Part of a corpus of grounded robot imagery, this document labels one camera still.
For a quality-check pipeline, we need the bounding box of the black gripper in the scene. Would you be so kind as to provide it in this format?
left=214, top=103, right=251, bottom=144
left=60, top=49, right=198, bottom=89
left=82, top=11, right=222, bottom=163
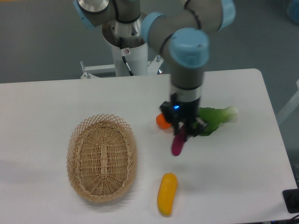
left=159, top=92, right=208, bottom=141

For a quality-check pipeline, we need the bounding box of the purple sweet potato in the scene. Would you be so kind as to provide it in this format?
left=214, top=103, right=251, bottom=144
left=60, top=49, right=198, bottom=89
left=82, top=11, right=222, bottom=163
left=171, top=126, right=186, bottom=156

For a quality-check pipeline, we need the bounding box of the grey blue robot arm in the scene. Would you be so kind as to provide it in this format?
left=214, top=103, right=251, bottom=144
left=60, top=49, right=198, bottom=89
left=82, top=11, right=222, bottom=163
left=73, top=0, right=235, bottom=141

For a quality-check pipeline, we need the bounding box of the woven wicker basket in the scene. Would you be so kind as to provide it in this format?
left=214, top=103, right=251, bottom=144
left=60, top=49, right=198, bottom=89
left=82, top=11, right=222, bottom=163
left=67, top=114, right=138, bottom=203

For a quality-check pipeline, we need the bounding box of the orange carrot piece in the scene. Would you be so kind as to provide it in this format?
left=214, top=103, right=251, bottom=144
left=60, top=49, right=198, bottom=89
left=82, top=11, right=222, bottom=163
left=156, top=113, right=171, bottom=130

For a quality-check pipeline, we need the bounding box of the green bok choy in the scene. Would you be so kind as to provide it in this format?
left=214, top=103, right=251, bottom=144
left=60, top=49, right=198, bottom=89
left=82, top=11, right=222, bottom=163
left=198, top=106, right=239, bottom=136

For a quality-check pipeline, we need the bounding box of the yellow corn toy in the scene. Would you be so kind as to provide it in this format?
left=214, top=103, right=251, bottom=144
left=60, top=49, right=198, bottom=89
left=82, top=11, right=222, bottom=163
left=157, top=173, right=178, bottom=217

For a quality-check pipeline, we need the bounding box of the white table leg right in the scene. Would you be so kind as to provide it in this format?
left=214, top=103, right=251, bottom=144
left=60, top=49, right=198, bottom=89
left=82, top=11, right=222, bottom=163
left=276, top=80, right=299, bottom=126

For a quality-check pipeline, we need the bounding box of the black device at edge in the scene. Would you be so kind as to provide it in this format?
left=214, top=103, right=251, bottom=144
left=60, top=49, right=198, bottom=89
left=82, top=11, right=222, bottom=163
left=282, top=189, right=299, bottom=214

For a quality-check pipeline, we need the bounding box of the blue object top corner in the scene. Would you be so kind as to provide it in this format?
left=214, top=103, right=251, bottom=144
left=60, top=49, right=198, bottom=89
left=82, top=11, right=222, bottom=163
left=287, top=0, right=299, bottom=24

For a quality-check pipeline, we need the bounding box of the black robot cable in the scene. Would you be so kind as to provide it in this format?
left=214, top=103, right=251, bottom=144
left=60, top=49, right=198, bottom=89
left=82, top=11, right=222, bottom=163
left=119, top=37, right=135, bottom=77

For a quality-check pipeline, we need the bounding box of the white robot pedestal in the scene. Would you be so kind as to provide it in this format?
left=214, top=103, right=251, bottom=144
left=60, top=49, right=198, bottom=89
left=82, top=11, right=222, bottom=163
left=102, top=15, right=148, bottom=76

